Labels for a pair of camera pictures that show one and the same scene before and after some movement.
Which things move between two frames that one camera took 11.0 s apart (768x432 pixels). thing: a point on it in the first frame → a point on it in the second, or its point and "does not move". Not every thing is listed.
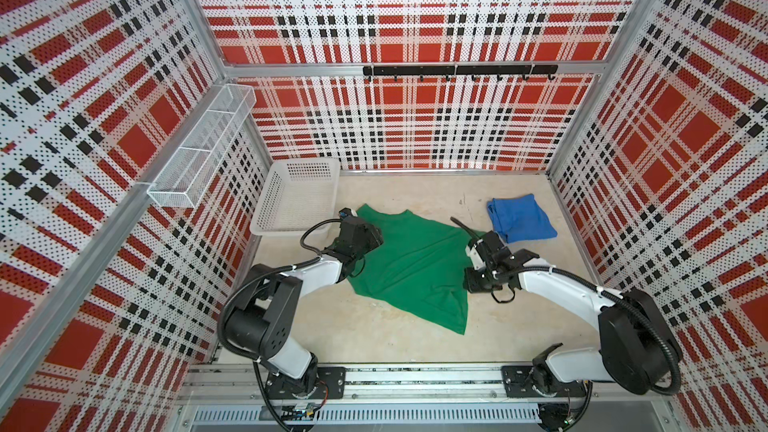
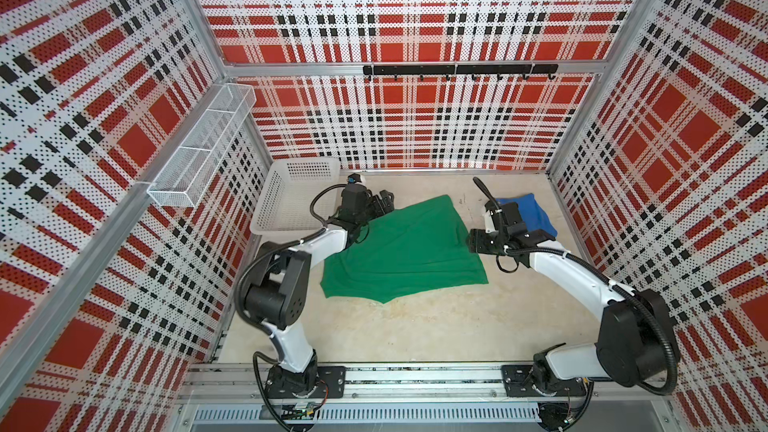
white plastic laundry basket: [297, 194] does not move
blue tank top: [520, 218] does not move
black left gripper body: [371, 239] → [372, 209]
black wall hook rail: [449, 70] does not move
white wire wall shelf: [189, 174] does not move
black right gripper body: [481, 279] → [487, 243]
